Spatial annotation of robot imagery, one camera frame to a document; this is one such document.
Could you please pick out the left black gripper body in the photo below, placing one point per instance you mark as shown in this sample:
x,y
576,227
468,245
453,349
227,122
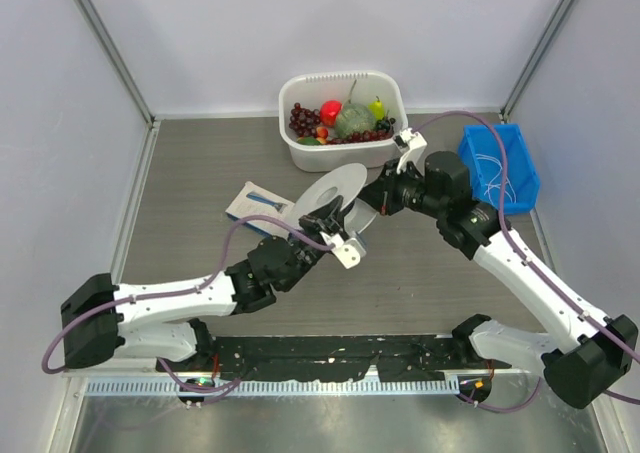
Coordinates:
x,y
313,225

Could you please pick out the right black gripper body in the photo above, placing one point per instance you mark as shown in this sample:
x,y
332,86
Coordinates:
x,y
401,190

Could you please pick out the white perforated filament spool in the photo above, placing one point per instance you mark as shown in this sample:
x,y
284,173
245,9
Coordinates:
x,y
346,182

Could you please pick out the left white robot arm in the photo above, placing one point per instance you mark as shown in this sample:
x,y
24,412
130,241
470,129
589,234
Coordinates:
x,y
103,320

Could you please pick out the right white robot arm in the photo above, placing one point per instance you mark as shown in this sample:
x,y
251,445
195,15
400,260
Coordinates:
x,y
581,352

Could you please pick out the dark red grape bunch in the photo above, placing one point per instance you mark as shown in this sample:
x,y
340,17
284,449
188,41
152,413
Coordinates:
x,y
360,137

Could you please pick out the dark blue grapes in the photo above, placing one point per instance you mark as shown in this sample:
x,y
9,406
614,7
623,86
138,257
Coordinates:
x,y
385,124

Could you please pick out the green lime fruit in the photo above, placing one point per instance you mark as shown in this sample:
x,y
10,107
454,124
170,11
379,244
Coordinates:
x,y
308,141

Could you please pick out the blue razor package box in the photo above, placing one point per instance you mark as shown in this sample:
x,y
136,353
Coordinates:
x,y
255,200

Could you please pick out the orange peach fruit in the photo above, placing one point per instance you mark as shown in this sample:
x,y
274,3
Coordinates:
x,y
321,134

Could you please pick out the green melon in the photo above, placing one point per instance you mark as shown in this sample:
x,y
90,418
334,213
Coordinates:
x,y
354,117

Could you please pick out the yellow green pear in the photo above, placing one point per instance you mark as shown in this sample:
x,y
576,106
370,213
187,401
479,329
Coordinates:
x,y
378,109

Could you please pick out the blue plastic storage bin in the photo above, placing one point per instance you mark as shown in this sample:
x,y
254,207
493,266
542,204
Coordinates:
x,y
480,152

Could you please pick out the red pomegranate fruit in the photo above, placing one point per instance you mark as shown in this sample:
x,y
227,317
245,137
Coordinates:
x,y
329,112

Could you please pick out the white plastic fruit basket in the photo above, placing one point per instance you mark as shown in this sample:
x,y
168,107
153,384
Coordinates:
x,y
362,87

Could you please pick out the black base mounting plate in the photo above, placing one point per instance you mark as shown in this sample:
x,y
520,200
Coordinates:
x,y
333,358

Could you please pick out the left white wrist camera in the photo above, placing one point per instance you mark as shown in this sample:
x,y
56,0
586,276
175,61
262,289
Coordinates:
x,y
347,247

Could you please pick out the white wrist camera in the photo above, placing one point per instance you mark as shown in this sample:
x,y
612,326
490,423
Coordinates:
x,y
411,144
347,247

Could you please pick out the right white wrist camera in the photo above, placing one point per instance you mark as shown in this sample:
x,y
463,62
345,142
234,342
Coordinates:
x,y
411,144

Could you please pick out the white slotted cable duct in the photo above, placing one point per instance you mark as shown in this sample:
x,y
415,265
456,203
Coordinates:
x,y
370,385

